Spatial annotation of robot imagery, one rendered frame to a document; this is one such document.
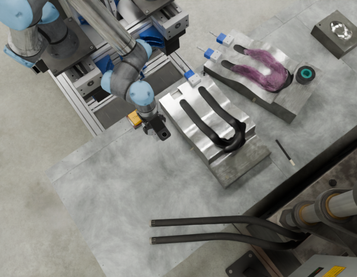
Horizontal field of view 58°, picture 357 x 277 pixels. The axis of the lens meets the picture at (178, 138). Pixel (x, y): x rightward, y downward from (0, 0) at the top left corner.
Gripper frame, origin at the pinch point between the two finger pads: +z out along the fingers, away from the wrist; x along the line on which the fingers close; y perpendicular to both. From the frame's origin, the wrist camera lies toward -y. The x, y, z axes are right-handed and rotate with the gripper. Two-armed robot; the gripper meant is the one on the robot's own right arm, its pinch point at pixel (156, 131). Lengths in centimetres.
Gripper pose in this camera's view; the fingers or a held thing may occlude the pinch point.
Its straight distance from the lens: 137.7
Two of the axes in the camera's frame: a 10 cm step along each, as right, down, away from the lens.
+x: -8.1, 5.7, -1.4
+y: -5.9, -7.6, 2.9
